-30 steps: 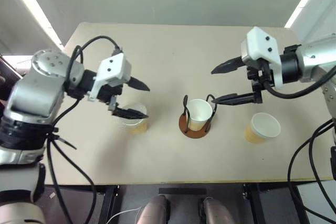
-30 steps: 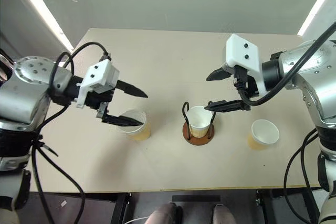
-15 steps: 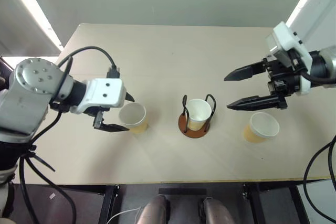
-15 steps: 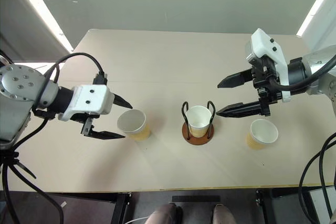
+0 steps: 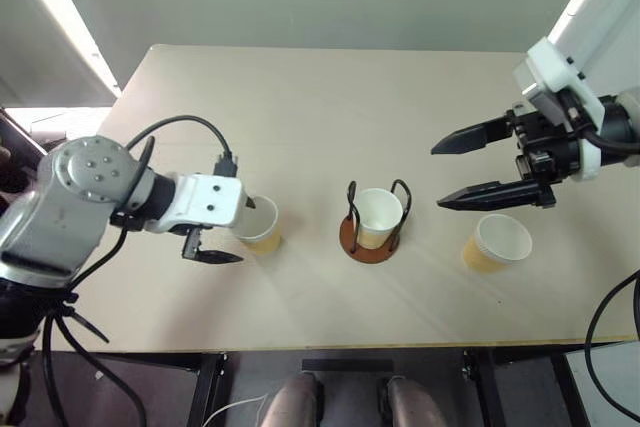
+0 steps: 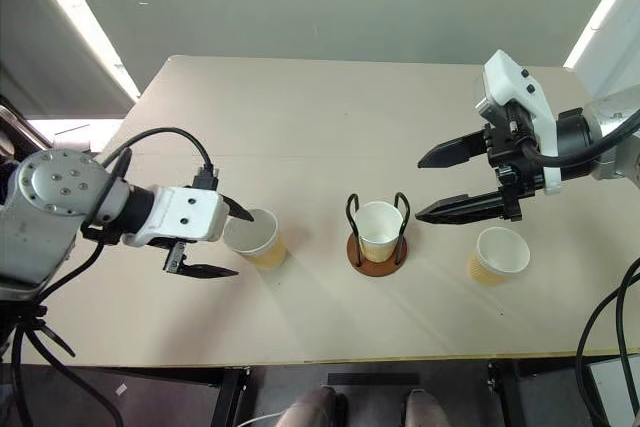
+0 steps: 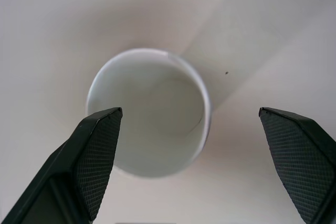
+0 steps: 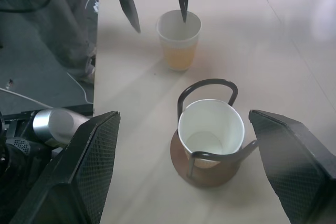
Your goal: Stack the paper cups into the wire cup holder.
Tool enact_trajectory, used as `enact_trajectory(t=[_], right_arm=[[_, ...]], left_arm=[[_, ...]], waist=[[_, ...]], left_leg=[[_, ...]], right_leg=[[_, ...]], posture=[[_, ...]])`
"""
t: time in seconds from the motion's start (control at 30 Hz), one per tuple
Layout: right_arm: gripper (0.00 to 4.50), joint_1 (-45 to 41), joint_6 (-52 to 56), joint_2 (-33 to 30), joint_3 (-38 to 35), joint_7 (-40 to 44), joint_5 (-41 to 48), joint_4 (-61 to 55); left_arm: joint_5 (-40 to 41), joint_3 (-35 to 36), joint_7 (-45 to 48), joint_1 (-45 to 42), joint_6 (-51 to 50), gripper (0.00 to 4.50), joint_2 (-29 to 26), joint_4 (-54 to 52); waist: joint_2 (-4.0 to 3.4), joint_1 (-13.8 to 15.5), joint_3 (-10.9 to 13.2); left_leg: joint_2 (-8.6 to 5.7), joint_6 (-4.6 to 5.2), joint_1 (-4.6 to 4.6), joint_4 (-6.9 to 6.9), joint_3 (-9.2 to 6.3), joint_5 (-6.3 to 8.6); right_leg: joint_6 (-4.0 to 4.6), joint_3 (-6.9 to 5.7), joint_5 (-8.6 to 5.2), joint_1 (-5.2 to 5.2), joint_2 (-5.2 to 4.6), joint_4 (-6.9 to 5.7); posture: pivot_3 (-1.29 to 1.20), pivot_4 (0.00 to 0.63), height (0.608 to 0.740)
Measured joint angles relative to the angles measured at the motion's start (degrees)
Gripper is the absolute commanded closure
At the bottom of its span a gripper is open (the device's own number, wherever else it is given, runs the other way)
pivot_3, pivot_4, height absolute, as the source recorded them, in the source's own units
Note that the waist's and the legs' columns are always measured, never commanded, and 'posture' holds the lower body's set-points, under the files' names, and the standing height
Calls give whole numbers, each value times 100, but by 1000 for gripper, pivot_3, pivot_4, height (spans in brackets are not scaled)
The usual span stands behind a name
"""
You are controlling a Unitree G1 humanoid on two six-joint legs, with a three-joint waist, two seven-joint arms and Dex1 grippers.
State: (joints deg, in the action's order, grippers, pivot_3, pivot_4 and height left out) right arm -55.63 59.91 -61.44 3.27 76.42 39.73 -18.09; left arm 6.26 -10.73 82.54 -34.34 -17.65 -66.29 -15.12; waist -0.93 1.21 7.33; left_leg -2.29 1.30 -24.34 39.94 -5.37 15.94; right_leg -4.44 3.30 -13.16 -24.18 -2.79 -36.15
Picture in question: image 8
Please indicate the silver robot body cylinder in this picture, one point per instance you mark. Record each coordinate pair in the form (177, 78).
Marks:
(55, 127)

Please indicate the black robot body housing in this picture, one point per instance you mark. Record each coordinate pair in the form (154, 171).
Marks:
(21, 161)

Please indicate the person's grey trouser leg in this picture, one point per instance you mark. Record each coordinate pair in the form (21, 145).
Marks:
(68, 24)

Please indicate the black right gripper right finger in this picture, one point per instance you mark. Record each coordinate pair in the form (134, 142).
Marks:
(296, 166)

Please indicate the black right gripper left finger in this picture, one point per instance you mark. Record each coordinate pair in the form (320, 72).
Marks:
(78, 171)

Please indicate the orange and white paper cup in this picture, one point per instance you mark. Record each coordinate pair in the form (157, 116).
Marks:
(179, 53)

